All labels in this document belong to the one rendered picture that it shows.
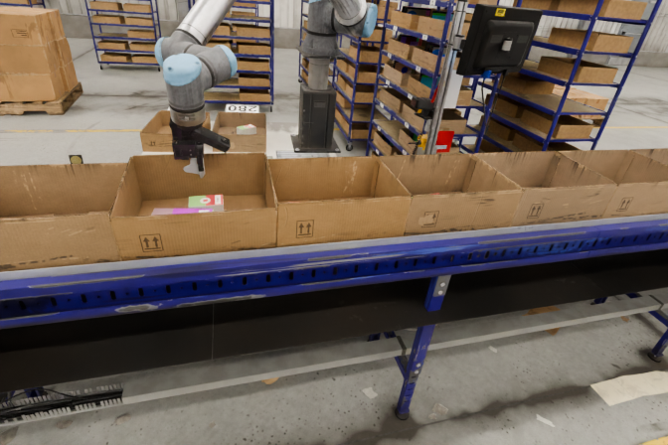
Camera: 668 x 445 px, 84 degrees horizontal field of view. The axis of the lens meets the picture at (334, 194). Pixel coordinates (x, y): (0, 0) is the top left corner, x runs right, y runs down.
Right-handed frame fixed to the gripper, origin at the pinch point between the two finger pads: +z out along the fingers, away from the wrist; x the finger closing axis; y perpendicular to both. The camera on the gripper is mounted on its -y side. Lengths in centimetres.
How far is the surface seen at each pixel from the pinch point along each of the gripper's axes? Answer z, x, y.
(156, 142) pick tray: 41, -72, 27
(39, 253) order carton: -1.4, 28.6, 36.2
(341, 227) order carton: -2.1, 28.4, -38.2
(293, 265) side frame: 2.3, 36.6, -23.5
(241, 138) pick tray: 38, -70, -14
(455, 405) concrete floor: 89, 59, -98
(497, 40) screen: -27, -55, -128
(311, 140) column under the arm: 40, -71, -52
